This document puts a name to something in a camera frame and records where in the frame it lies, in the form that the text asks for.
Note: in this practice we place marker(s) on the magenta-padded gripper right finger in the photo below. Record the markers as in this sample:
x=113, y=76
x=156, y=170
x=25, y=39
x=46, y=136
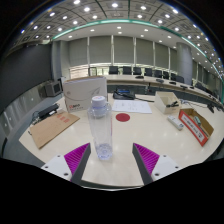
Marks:
x=165, y=166

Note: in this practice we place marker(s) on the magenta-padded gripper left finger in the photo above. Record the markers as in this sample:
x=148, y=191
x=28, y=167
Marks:
x=58, y=166

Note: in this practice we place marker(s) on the clear plastic water bottle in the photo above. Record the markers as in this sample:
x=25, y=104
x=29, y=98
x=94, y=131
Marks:
x=100, y=133

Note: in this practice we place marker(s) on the flat brown cardboard sheet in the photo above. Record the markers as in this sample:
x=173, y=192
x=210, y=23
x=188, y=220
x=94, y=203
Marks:
x=51, y=128

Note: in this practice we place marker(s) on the brown open box red side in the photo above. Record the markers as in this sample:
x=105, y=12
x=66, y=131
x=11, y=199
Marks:
x=191, y=128

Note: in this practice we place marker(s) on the small teal packet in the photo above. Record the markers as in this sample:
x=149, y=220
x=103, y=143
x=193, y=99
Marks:
x=197, y=120

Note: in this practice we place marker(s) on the black power adapter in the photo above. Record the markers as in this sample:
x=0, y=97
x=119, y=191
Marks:
x=48, y=111

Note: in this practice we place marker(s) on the black tool in beige box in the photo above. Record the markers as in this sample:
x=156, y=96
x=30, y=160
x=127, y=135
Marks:
x=172, y=104

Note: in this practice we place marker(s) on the flat round red coaster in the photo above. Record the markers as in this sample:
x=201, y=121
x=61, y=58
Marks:
x=122, y=117

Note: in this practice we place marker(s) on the small beige open cardboard box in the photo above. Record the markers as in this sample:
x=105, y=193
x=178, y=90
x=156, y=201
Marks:
x=163, y=98

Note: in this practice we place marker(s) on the white printed paper sheet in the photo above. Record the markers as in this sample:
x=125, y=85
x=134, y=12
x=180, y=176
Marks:
x=131, y=106

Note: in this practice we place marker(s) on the black desk microphone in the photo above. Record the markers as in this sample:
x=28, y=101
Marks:
x=211, y=107

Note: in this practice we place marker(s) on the large white carton box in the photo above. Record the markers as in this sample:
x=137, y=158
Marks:
x=81, y=93

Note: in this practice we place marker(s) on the grey box monitor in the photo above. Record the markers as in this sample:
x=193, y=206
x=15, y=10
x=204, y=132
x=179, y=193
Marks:
x=52, y=89

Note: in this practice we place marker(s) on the long curved conference desk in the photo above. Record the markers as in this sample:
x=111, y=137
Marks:
x=150, y=87

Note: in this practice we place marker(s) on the group of ceiling lights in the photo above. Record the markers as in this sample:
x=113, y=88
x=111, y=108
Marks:
x=114, y=5

